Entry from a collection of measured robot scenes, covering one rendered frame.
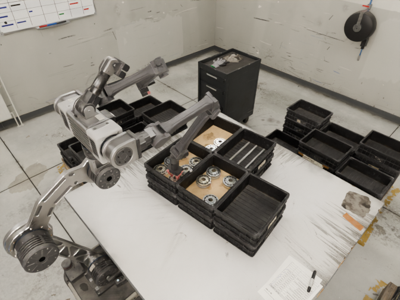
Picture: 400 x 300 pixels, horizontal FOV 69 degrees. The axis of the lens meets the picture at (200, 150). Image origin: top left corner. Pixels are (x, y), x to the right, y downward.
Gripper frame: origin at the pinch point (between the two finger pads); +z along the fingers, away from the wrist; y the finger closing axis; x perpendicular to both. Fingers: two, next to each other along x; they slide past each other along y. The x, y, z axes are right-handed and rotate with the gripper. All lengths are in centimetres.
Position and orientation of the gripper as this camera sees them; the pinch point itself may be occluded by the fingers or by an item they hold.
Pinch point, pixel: (175, 177)
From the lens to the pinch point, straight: 198.3
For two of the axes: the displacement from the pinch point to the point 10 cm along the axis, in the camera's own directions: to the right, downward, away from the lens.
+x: -5.5, 5.2, -6.5
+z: -0.3, 7.6, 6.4
